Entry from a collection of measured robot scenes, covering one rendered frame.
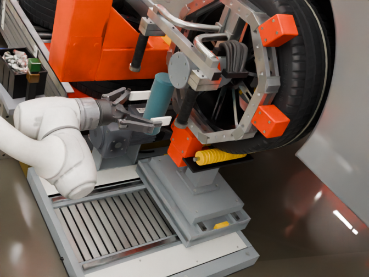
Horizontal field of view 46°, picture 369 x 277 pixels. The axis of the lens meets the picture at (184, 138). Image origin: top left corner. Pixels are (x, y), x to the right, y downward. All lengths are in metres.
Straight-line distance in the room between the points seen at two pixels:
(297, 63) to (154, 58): 0.80
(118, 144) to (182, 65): 0.61
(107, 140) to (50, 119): 0.84
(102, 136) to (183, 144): 0.38
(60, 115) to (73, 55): 0.75
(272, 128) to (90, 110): 0.58
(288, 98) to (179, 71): 0.38
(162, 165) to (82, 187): 1.09
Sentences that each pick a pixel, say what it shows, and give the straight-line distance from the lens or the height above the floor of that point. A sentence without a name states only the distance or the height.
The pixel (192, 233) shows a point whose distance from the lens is 1.94.
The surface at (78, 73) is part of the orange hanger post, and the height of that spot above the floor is 0.57.
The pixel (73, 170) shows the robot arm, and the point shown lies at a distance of 1.02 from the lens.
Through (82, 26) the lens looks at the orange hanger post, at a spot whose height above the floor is 0.78.
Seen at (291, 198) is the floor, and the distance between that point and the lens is 2.66.
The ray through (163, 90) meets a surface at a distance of 1.67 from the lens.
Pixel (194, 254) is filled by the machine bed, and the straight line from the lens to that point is 1.97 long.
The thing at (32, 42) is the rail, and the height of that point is 0.38.
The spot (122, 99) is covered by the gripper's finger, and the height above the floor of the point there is 0.84.
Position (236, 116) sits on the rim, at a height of 0.72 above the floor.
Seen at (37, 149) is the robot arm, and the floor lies 0.88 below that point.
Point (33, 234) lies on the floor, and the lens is 1.96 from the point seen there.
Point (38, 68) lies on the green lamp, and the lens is 1.74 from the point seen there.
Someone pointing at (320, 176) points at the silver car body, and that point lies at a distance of 1.51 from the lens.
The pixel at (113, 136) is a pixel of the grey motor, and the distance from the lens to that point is 1.91.
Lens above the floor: 1.54
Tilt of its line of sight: 35 degrees down
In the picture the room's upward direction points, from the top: 22 degrees clockwise
